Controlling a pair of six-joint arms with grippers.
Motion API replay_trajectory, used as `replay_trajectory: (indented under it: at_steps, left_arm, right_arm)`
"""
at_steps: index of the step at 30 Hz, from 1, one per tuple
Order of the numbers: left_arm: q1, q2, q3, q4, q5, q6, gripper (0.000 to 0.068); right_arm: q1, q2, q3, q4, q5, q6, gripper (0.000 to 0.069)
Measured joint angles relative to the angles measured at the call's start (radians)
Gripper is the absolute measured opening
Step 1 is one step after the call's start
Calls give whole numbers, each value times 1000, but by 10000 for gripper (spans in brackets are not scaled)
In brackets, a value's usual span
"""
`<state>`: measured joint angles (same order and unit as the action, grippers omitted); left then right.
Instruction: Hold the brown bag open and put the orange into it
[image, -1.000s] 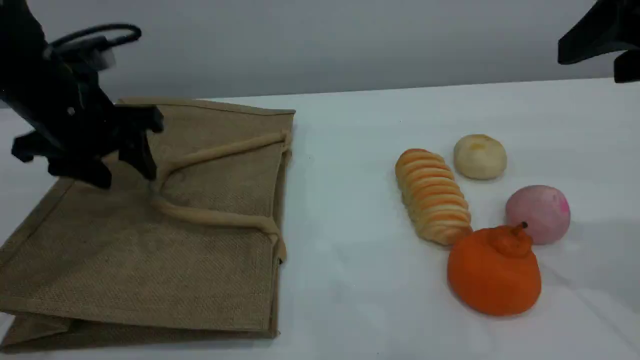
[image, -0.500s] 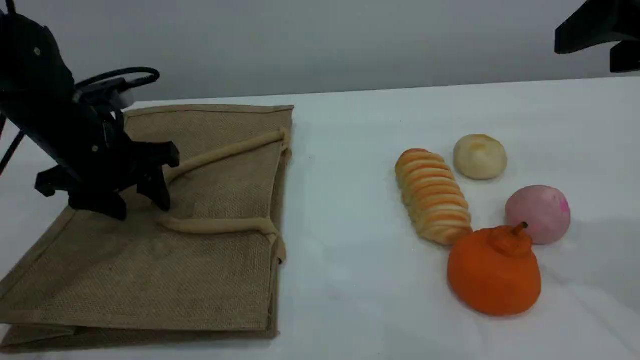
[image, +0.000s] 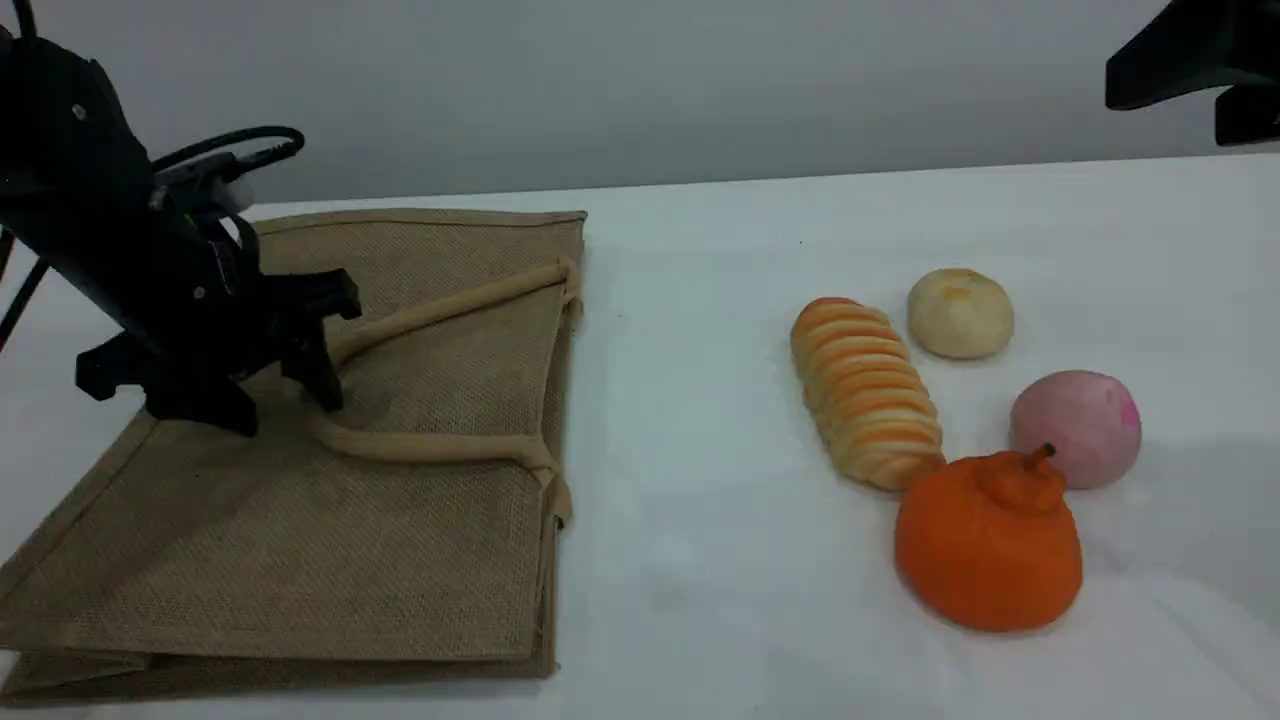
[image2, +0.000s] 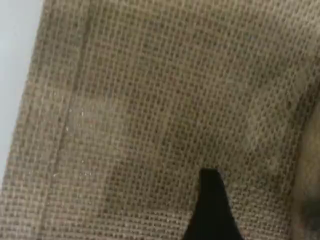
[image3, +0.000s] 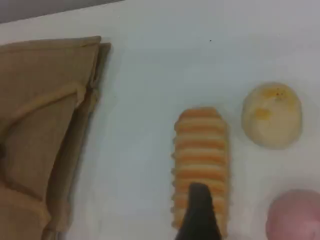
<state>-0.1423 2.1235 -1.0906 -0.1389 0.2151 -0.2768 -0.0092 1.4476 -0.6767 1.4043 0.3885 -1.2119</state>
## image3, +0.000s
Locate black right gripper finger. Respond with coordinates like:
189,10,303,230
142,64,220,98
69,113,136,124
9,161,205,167
175,182,223,240

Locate brown jute tote bag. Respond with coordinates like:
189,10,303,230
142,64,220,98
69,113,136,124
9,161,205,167
0,35,112,240

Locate orange striped bread loaf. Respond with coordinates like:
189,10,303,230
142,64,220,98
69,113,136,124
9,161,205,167
170,106,232,238

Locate pink round ball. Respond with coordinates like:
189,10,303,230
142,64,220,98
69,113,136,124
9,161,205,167
265,189,320,240

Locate round pale yellow bun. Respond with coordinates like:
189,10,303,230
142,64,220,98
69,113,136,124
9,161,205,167
241,81,303,151

